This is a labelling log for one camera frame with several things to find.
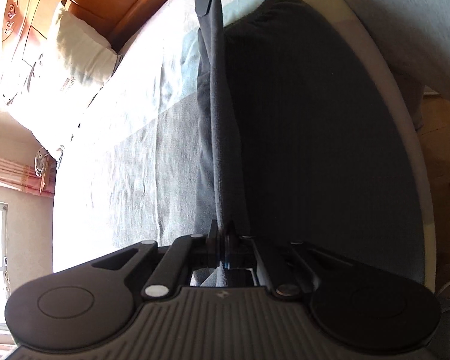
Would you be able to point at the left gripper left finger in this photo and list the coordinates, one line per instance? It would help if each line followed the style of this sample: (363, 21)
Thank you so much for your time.
(186, 255)

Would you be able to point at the pastel patchwork bed sheet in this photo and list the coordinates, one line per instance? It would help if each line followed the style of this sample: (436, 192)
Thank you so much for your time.
(130, 171)

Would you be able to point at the cream printed pillow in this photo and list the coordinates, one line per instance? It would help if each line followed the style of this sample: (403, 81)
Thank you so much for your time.
(73, 65)

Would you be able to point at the orange wooden headboard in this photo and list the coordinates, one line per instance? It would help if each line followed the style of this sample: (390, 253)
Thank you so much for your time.
(78, 3)

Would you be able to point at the pink checked right curtain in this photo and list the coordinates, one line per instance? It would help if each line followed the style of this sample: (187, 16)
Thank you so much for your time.
(23, 178)

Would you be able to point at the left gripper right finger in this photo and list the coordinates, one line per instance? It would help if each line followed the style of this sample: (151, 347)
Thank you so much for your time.
(260, 263)

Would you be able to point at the dark grey trousers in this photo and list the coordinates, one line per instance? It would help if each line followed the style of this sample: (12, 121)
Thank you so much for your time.
(299, 145)

